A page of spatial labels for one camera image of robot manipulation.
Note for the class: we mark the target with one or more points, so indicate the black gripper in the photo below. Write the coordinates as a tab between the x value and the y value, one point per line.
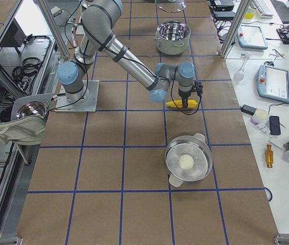
185	95

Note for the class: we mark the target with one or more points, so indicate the yellow plastic corn cob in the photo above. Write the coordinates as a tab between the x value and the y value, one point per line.
191	104

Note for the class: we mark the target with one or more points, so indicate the glass pot lid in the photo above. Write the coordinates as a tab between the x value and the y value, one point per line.
171	6

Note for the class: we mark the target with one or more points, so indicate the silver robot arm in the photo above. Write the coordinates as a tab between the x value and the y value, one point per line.
98	21

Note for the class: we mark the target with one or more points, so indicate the steel steamer pot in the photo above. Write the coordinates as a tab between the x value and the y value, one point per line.
195	146

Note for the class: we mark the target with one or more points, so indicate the white steamed bun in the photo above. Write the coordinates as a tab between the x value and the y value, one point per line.
186	162

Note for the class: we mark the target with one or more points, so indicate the black power adapter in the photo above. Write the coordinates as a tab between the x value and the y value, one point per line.
248	109

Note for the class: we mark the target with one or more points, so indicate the white paper cup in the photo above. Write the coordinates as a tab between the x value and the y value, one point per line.
258	116

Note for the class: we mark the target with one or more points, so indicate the blue teach pendant near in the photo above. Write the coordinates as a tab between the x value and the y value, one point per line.
273	83

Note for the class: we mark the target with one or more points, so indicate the blue teach pendant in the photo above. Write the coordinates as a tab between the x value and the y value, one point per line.
251	37
273	83

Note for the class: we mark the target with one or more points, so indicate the blue teach pendant far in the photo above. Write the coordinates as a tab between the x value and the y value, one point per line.
251	37

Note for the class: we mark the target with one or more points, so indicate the black scissors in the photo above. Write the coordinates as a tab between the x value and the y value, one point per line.
269	63

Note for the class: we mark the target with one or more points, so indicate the gold metal cylinder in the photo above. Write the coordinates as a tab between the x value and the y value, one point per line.
269	156

